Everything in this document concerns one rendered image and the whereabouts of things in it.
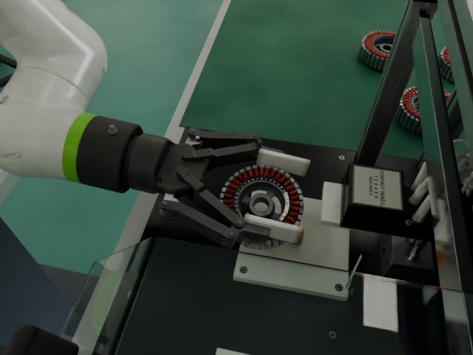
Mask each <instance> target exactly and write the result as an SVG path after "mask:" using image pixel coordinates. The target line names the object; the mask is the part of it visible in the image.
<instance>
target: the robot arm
mask: <svg viewBox="0 0 473 355"><path fill-rule="evenodd" d="M0 45H2V47H3V48H5V49H6V50H7V51H8V52H9V53H10V54H11V55H12V56H13V57H14V58H15V59H16V61H17V67H16V69H15V72H14V73H13V75H12V76H11V78H10V80H9V81H8V82H7V84H6V86H5V87H4V88H3V90H2V92H1V93H0V168H1V169H2V170H5V171H6V172H8V173H10V174H13V175H17V176H20V177H27V178H56V179H61V180H68V181H71V182H76V183H80V184H83V185H89V186H92V187H98V188H101V189H106V190H110V191H113V192H118V193H121V194H123V193H125V192H126V191H128V190H129V189H130V188H131V189H135V190H138V191H141V192H147V193H150V194H157V193H159V194H162V195H163V196H164V200H162V201H161V202H160V216H161V218H164V219H167V220H174V221H178V222H179V223H181V224H183V225H185V226H187V227H188V228H191V229H192V230H195V231H196V232H198V233H200V234H202V235H203V236H205V237H207V238H209V239H211V240H213V241H214V242H217V243H218V244H220V245H222V246H224V247H226V248H228V249H231V248H232V247H233V246H234V243H235V242H236V241H237V240H239V239H240V238H241V237H248V238H251V239H257V240H260V241H268V239H269V237H271V238H274V239H280V240H283V241H286V242H291V243H297V241H298V239H299V237H300V236H301V233H302V231H303V228H302V227H300V226H297V225H292V224H288V223H283V222H279V221H275V220H270V219H267V218H261V217H258V216H253V215H250V214H245V217H244V220H243V219H242V218H240V217H239V216H238V215H237V214H235V212H233V211H232V210H231V209H230V208H229V207H227V206H226V205H225V204H223V203H222V202H221V201H220V200H219V199H218V198H217V197H215V196H214V195H213V194H211V193H210V192H209V191H208V190H207V189H206V188H205V186H204V184H203V179H204V178H205V176H206V173H207V172H208V171H212V170H213V169H214V168H218V167H223V166H229V165H233V164H238V163H244V162H248V161H255V160H257V162H256V165H258V166H259V165H265V168H266V166H272V167H271V169H273V167H275V168H278V170H280V169H281V170H283V171H284V172H285V173H291V174H294V175H300V176H303V177H304V176H305V174H306V173H307V170H308V167H309V165H310V160H308V159H305V158H299V157H296V156H290V155H287V154H284V152H283V151H281V150H277V149H272V148H269V147H264V146H262V144H263V141H262V140H261V139H259V134H258V133H256V132H206V131H202V130H198V129H195V128H190V129H189V130H188V137H187V140H186V142H185V143H183V144H175V143H173V142H171V141H170V140H169V139H168V138H166V137H160V136H157V135H151V134H148V133H143V130H142V128H141V126H140V125H137V124H134V123H128V122H125V121H122V120H116V119H113V118H107V117H104V116H98V115H95V114H92V113H87V112H86V110H87V107H88V105H89V103H90V101H91V100H92V97H93V95H94V93H95V91H96V90H97V88H98V86H99V84H100V83H101V81H102V79H103V77H104V75H105V74H106V70H107V65H108V55H107V51H106V48H105V45H104V43H103V41H102V39H101V38H100V36H99V35H98V34H97V33H96V31H95V30H94V29H92V28H91V27H90V26H89V25H88V24H86V23H85V22H84V21H83V20H82V19H81V18H80V17H78V16H77V15H76V14H75V13H73V12H72V11H71V10H70V9H69V8H68V7H67V6H66V5H65V4H64V3H63V2H62V1H61V0H0ZM248 141H249V142H248ZM199 149H201V150H199ZM205 158H206V160H205ZM184 196H185V197H186V198H187V199H188V200H190V201H191V202H192V203H193V204H195V205H196V206H197V205H198V206H200V207H201V208H202V209H203V210H204V211H205V212H206V213H208V214H209V215H210V216H211V217H212V218H214V219H215V220H213V219H212V218H209V217H208V216H206V215H204V214H202V213H200V212H198V211H196V210H195V209H193V208H191V207H189V206H187V205H185V204H182V203H180V202H179V201H178V200H177V198H180V197H184Z"/></svg>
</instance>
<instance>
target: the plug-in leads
mask: <svg viewBox="0 0 473 355"><path fill-rule="evenodd" d="M453 143H454V144H455V143H463V144H465V145H466V146H467V141H466V140H463V139H455V140H453ZM467 148H468V146H467ZM455 157H456V160H457V159H459V158H463V159H462V161H461V162H460V163H459V165H458V172H459V174H460V173H462V172H464V171H466V170H470V171H471V175H470V176H469V177H466V178H465V179H464V181H463V184H461V188H462V195H463V200H464V204H465V208H471V206H472V205H473V169H472V163H471V159H470V155H469V153H468V154H467V155H466V156H465V155H457V156H455ZM466 161H467V162H468V164H469V167H464V168H461V167H462V166H463V165H464V163H465V162H466ZM460 168H461V169H460ZM428 188H429V186H428V179H427V167H426V162H424V163H423V165H422V167H421V169H420V171H419V173H418V175H417V177H416V179H415V181H414V183H413V185H411V186H410V191H411V192H412V193H414V194H413V195H412V196H411V197H409V198H408V205H410V206H411V207H413V208H415V207H418V206H420V201H421V200H422V197H423V196H424V194H425V193H426V191H427V190H428ZM430 209H431V203H430V197H429V195H428V196H427V197H426V199H425V200H424V201H423V203H422V204H421V206H420V207H419V208H418V210H417V211H416V213H415V214H412V215H411V222H412V223H414V224H416V225H421V224H423V223H424V218H425V216H426V215H427V214H428V212H429V210H430Z"/></svg>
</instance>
